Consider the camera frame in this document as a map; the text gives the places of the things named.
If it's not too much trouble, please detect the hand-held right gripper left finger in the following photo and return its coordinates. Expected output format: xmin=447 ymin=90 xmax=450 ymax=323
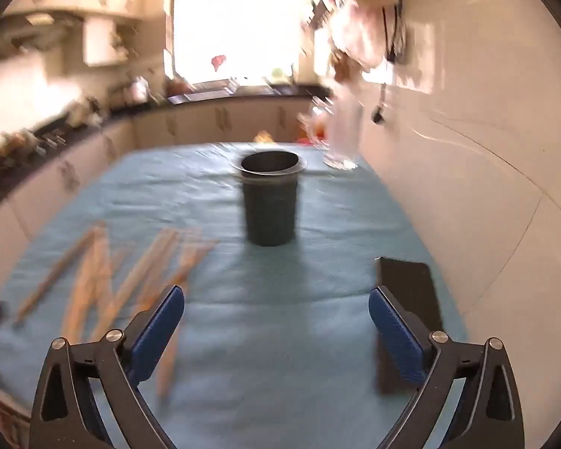
xmin=29 ymin=284 xmax=186 ymax=449

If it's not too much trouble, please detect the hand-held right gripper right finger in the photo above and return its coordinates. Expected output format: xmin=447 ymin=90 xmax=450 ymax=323
xmin=368 ymin=284 xmax=525 ymax=449

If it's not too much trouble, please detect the bunch of wooden chopsticks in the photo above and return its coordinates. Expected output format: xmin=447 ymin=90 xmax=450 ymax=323
xmin=13 ymin=222 xmax=220 ymax=398

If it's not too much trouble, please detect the dark grey utensil holder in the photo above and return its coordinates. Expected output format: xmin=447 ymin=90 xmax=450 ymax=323
xmin=230 ymin=150 xmax=308 ymax=247

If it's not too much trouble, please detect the black smartphone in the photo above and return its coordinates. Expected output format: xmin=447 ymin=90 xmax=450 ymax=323
xmin=375 ymin=256 xmax=445 ymax=394

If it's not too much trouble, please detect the blue tablecloth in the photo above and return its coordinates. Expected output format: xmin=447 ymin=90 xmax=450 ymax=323
xmin=0 ymin=141 xmax=468 ymax=449

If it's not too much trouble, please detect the clear glass mug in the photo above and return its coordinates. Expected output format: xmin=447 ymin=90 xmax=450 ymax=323
xmin=299 ymin=98 xmax=365 ymax=170

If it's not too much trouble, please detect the black kitchen countertop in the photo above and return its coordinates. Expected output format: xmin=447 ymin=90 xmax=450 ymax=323
xmin=0 ymin=85 xmax=328 ymax=207

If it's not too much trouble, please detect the steel range hood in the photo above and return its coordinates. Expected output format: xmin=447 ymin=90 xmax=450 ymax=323
xmin=0 ymin=9 xmax=85 ymax=52

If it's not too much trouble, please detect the white plastic bag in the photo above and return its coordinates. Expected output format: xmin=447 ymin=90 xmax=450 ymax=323
xmin=329 ymin=2 xmax=396 ymax=71

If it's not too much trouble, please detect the kitchen window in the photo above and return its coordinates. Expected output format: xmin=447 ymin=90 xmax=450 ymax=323
xmin=166 ymin=0 xmax=300 ymax=87

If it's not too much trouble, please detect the black power cable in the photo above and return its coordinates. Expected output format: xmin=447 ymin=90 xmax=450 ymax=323
xmin=370 ymin=0 xmax=407 ymax=126

